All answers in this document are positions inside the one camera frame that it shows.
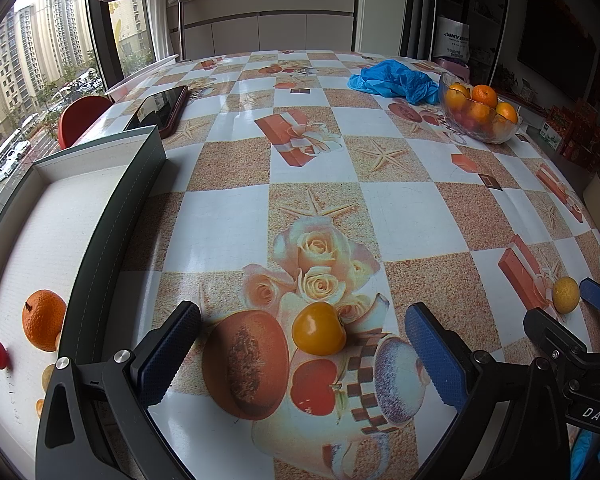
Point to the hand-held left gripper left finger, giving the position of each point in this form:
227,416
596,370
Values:
170,355

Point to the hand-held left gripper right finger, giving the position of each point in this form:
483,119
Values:
437,355

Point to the tan round fruit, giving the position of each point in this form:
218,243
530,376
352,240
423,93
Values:
566,294
47,377

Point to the orange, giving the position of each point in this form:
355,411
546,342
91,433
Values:
506,112
44,320
483,96
455,95
477,114

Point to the grey cardboard box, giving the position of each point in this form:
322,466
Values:
55,235

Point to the person's right hand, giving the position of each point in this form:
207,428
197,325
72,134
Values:
586,455

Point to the stack of red gift boxes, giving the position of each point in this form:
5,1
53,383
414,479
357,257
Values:
575,130

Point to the white and green box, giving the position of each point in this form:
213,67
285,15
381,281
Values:
550,132

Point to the glass fruit bowl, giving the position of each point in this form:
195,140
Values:
480,132

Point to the smartphone in red case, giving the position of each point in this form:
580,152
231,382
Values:
157,110

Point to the red chair back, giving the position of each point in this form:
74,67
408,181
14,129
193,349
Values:
80,117

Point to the pink plastic stool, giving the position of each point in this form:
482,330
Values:
455,64

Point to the white plastic basin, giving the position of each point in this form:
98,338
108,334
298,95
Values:
130,80

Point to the white shopping bag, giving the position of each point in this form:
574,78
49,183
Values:
452,40

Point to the grey curtain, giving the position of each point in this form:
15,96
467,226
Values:
420,10

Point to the metal pole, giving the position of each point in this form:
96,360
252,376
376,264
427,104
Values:
180,15

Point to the white kitchen cabinet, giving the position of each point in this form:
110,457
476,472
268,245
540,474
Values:
265,20

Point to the wall television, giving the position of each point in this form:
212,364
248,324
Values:
560,55

